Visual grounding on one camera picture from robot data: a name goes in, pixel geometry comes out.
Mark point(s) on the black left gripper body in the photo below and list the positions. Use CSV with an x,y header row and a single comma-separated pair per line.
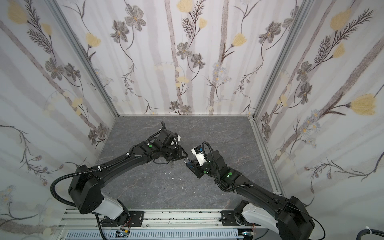
x,y
174,151

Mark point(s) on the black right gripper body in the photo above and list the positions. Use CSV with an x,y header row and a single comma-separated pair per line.
x,y
195,167

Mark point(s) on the blue padlock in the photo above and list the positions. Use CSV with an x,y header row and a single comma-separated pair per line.
x,y
187,161

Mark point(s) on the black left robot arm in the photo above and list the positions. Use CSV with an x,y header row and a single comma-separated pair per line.
x,y
86,187

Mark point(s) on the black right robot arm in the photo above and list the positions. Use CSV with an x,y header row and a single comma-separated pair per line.
x,y
287,217

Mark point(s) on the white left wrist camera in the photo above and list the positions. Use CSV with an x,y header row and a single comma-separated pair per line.
x,y
175,141

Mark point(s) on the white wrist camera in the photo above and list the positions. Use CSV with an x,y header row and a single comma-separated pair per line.
x,y
199,154
175,141

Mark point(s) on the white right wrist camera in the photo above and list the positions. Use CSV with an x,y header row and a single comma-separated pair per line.
x,y
199,154

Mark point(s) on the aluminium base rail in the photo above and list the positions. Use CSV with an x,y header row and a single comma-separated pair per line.
x,y
250,217

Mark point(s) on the white slotted cable duct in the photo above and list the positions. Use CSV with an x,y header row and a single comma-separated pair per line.
x,y
188,234

